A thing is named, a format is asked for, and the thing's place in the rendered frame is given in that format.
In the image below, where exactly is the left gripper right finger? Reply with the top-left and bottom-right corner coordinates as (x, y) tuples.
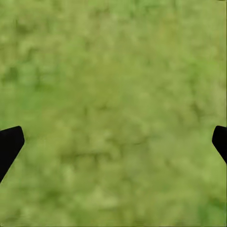
(212, 126), (227, 163)

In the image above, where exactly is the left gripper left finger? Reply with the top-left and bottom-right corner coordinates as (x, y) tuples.
(0, 126), (25, 183)

